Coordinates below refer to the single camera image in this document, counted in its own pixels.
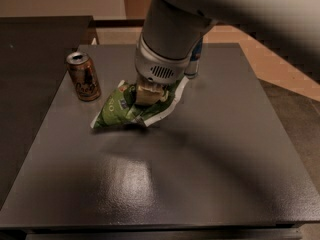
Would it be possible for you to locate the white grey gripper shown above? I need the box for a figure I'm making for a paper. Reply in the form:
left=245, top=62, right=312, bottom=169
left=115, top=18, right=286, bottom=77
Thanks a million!
left=135, top=33, right=193, bottom=106

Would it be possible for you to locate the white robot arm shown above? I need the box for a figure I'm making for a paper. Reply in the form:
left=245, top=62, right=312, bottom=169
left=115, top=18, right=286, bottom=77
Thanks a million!
left=135, top=0, right=320, bottom=91

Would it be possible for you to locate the green jalapeno chip bag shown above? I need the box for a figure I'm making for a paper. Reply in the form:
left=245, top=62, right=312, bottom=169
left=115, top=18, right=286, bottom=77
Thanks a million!
left=90, top=77, right=189, bottom=129

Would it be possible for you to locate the orange LaCroix can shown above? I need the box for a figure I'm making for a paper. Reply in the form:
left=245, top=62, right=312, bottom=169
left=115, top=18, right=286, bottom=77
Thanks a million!
left=66, top=51, right=101, bottom=102

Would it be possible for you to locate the silver blue energy drink can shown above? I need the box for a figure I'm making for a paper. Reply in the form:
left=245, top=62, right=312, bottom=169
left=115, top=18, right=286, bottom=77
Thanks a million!
left=184, top=39, right=203, bottom=79

